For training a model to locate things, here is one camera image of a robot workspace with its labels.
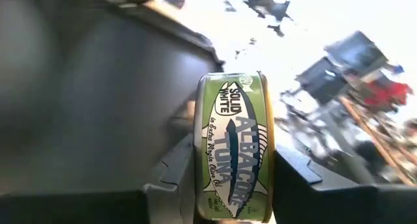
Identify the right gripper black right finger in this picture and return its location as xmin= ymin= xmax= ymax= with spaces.
xmin=273 ymin=145 xmax=375 ymax=224

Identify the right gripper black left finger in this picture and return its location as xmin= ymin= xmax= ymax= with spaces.
xmin=143 ymin=135 xmax=196 ymax=224

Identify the green label tuna can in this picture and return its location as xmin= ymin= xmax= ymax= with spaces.
xmin=193 ymin=70 xmax=277 ymax=224

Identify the black background screen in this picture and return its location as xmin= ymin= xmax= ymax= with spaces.
xmin=295 ymin=56 xmax=351 ymax=105

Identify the black table mat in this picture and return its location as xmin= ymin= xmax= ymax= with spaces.
xmin=0 ymin=0 xmax=225 ymax=199

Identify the red background object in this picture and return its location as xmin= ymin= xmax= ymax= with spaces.
xmin=363 ymin=79 xmax=414 ymax=113

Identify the dark blue background screen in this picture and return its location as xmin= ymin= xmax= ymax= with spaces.
xmin=324 ymin=30 xmax=389 ymax=76

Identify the black background stand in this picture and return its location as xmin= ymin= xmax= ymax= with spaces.
xmin=213 ymin=0 xmax=294 ymax=23

